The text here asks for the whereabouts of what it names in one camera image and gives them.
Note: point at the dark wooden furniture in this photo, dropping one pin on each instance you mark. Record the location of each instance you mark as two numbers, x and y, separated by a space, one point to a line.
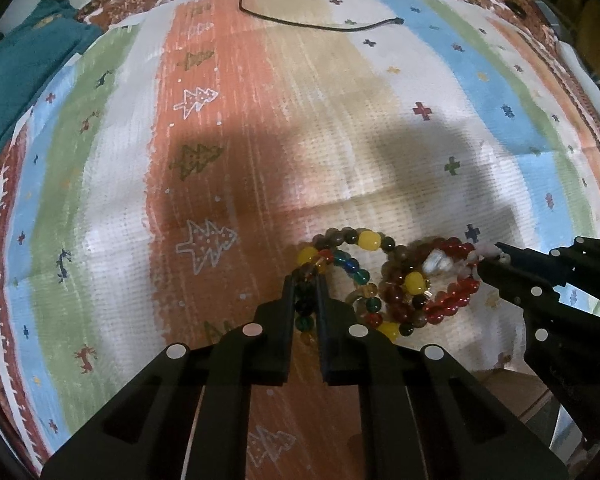
580 5

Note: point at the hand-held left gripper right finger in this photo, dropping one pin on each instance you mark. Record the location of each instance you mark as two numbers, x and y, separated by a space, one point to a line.
325 322

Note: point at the striped printed mat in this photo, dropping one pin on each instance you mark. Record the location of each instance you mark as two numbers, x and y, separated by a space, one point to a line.
290 125

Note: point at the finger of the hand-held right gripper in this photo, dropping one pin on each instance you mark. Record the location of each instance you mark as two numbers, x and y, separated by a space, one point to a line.
505 280
527 261

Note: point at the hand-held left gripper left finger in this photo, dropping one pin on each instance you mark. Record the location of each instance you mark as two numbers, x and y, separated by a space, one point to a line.
285 322

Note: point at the teal cloth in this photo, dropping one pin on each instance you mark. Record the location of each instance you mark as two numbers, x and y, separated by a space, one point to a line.
25 65

